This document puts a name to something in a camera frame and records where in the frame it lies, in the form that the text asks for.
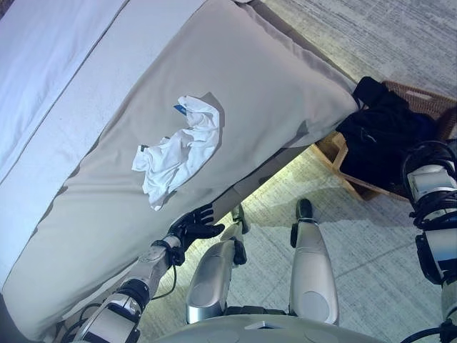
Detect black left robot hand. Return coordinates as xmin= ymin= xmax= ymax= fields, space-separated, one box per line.
xmin=169 ymin=204 xmax=226 ymax=252

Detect black trousers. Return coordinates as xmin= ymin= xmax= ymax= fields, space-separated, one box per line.
xmin=336 ymin=76 xmax=436 ymax=197

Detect bed with grey cover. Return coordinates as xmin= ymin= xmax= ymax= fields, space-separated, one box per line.
xmin=0 ymin=0 xmax=360 ymax=341

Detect wooden bed leg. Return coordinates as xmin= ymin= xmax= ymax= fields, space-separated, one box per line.
xmin=313 ymin=131 xmax=350 ymax=169

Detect brown wicker basket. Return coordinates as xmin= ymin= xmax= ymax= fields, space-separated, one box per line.
xmin=334 ymin=80 xmax=457 ymax=202

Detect silver left robot leg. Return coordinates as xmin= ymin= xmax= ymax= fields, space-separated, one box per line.
xmin=185 ymin=203 xmax=250 ymax=327

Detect white shirt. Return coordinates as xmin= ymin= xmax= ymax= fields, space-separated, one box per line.
xmin=131 ymin=93 xmax=226 ymax=212

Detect grey robot torso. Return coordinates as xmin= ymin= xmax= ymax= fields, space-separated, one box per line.
xmin=164 ymin=305 xmax=406 ymax=343

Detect grey area rug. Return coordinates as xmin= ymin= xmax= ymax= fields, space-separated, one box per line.
xmin=139 ymin=0 xmax=457 ymax=343

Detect white duvet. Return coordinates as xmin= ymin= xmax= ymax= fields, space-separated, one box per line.
xmin=0 ymin=0 xmax=209 ymax=187

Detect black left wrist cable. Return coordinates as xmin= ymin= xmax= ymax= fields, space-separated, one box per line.
xmin=151 ymin=248 xmax=185 ymax=302

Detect grey bed frame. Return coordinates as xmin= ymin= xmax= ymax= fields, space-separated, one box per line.
xmin=209 ymin=144 xmax=304 ymax=224

